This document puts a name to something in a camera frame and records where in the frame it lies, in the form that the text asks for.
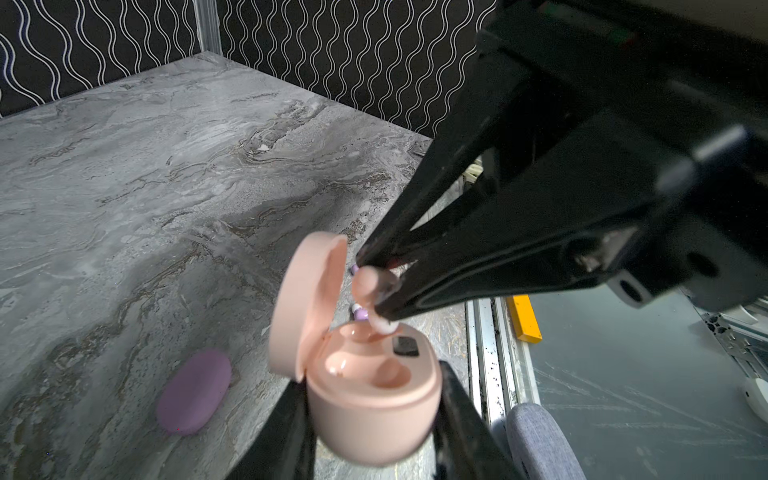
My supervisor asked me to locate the aluminium front rail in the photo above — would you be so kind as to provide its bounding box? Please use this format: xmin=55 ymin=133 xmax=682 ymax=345
xmin=465 ymin=297 xmax=541 ymax=426

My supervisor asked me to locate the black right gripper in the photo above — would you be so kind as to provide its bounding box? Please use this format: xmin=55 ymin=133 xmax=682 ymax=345
xmin=375 ymin=1 xmax=767 ymax=320

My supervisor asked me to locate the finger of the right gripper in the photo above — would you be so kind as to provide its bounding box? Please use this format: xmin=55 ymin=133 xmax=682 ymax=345
xmin=356 ymin=52 xmax=533 ymax=267

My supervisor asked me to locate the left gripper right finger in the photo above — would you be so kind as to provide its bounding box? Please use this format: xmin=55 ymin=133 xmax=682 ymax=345
xmin=432 ymin=360 xmax=522 ymax=480

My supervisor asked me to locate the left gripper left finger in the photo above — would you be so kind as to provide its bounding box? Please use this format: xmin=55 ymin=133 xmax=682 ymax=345
xmin=226 ymin=381 xmax=317 ymax=480

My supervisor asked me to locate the yellow block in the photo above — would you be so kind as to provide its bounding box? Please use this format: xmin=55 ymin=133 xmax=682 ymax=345
xmin=505 ymin=295 xmax=542 ymax=344

